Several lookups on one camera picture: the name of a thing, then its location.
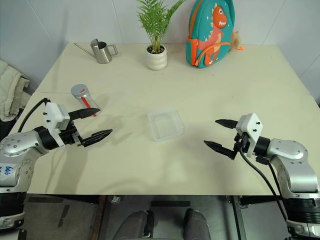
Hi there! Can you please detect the beige cloth pile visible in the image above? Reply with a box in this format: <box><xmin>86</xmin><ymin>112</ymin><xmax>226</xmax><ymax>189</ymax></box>
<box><xmin>0</xmin><ymin>59</ymin><xmax>31</xmax><ymax>121</ymax></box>

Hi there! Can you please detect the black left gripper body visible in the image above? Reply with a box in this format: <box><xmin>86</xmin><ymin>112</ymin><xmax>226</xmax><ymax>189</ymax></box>
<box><xmin>59</xmin><ymin>120</ymin><xmax>86</xmax><ymax>147</ymax></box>

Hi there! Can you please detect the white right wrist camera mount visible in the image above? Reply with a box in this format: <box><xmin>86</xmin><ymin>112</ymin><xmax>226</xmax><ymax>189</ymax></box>
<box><xmin>235</xmin><ymin>112</ymin><xmax>265</xmax><ymax>158</ymax></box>

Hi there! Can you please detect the clear square plastic container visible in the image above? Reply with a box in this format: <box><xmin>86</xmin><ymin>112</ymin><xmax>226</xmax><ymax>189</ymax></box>
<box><xmin>146</xmin><ymin>107</ymin><xmax>186</xmax><ymax>143</ymax></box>

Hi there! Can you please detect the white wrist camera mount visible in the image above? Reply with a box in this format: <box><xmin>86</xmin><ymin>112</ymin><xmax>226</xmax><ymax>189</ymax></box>
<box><xmin>43</xmin><ymin>101</ymin><xmax>70</xmax><ymax>147</ymax></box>
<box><xmin>235</xmin><ymin>112</ymin><xmax>265</xmax><ymax>158</ymax></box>

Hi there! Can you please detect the steel watering can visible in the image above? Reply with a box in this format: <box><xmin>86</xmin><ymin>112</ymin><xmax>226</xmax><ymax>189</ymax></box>
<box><xmin>73</xmin><ymin>38</ymin><xmax>120</xmax><ymax>65</ymax></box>

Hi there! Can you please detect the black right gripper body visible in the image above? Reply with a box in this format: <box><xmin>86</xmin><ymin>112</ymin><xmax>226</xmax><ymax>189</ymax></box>
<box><xmin>231</xmin><ymin>131</ymin><xmax>249</xmax><ymax>161</ymax></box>

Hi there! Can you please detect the dark rounded left foot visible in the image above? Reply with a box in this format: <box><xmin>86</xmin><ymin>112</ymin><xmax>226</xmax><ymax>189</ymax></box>
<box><xmin>115</xmin><ymin>209</ymin><xmax>155</xmax><ymax>240</ymax></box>

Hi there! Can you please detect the teal dinosaur backpack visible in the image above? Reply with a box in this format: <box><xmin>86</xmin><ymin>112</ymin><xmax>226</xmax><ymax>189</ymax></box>
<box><xmin>185</xmin><ymin>0</ymin><xmax>236</xmax><ymax>69</ymax></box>

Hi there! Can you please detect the dark rounded foot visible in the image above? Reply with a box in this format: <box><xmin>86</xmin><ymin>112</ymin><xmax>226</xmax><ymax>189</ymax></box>
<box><xmin>183</xmin><ymin>207</ymin><xmax>211</xmax><ymax>240</ymax></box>
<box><xmin>115</xmin><ymin>209</ymin><xmax>155</xmax><ymax>240</ymax></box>

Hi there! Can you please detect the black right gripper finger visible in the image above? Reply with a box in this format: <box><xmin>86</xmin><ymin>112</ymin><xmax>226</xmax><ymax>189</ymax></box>
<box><xmin>214</xmin><ymin>119</ymin><xmax>238</xmax><ymax>130</ymax></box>
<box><xmin>203</xmin><ymin>140</ymin><xmax>236</xmax><ymax>160</ymax></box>

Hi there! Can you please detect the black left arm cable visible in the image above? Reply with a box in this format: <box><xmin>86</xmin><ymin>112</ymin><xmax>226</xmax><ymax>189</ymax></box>
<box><xmin>16</xmin><ymin>97</ymin><xmax>52</xmax><ymax>133</ymax></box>

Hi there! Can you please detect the furry brown keychain charm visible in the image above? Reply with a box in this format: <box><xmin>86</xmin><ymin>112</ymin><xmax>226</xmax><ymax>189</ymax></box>
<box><xmin>229</xmin><ymin>30</ymin><xmax>245</xmax><ymax>51</ymax></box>

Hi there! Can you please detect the green plant in white pot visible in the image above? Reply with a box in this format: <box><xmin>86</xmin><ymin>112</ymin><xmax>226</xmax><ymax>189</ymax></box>
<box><xmin>136</xmin><ymin>0</ymin><xmax>187</xmax><ymax>71</ymax></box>

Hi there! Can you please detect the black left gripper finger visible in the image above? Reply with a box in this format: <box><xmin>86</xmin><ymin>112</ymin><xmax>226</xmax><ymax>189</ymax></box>
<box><xmin>79</xmin><ymin>128</ymin><xmax>113</xmax><ymax>148</ymax></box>
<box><xmin>68</xmin><ymin>107</ymin><xmax>101</xmax><ymax>120</ymax></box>

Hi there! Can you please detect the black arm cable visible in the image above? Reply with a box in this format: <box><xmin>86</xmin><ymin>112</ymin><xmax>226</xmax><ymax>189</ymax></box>
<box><xmin>16</xmin><ymin>97</ymin><xmax>52</xmax><ymax>133</ymax></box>
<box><xmin>238</xmin><ymin>147</ymin><xmax>289</xmax><ymax>222</ymax></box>

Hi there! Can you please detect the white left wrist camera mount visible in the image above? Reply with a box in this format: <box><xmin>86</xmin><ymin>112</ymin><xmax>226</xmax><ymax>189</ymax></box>
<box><xmin>43</xmin><ymin>101</ymin><xmax>70</xmax><ymax>147</ymax></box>

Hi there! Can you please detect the dark rounded right foot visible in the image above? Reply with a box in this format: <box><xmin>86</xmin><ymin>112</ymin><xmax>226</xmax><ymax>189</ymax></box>
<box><xmin>183</xmin><ymin>207</ymin><xmax>211</xmax><ymax>240</ymax></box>

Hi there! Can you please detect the clear jar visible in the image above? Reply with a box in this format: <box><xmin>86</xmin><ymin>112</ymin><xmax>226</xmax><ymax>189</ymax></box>
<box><xmin>70</xmin><ymin>83</ymin><xmax>102</xmax><ymax>118</ymax></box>

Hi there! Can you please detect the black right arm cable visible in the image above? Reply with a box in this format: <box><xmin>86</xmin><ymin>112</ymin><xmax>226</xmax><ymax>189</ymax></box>
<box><xmin>238</xmin><ymin>147</ymin><xmax>289</xmax><ymax>222</ymax></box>

